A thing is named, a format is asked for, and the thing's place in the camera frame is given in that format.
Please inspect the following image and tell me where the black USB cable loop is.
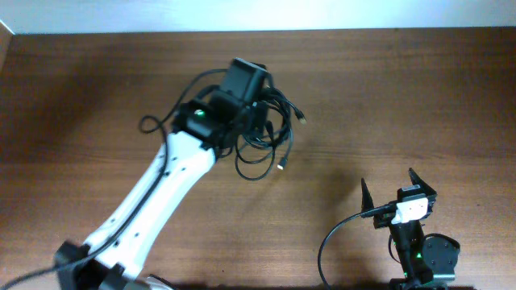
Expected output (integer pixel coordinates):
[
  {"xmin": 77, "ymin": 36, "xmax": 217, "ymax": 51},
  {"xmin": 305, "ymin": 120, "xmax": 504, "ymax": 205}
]
[{"xmin": 241, "ymin": 86, "xmax": 307, "ymax": 150}]

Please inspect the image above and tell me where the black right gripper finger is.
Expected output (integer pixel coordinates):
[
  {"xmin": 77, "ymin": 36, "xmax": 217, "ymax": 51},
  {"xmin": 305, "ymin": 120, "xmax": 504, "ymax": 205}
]
[
  {"xmin": 408, "ymin": 168, "xmax": 428, "ymax": 189},
  {"xmin": 360, "ymin": 178, "xmax": 374, "ymax": 213}
]

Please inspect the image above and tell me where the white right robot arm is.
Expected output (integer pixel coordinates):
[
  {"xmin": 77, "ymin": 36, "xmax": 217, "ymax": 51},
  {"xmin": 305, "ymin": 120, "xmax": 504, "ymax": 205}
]
[{"xmin": 360, "ymin": 168, "xmax": 460, "ymax": 290}]

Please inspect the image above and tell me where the black USB cable removed one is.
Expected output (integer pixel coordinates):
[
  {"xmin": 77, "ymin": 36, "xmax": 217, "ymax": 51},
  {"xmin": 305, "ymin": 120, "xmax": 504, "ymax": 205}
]
[{"xmin": 242, "ymin": 87, "xmax": 306, "ymax": 170}]

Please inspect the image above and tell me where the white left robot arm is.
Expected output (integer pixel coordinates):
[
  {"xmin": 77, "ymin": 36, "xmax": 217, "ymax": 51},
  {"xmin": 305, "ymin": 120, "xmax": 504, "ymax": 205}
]
[{"xmin": 55, "ymin": 58, "xmax": 272, "ymax": 289}]

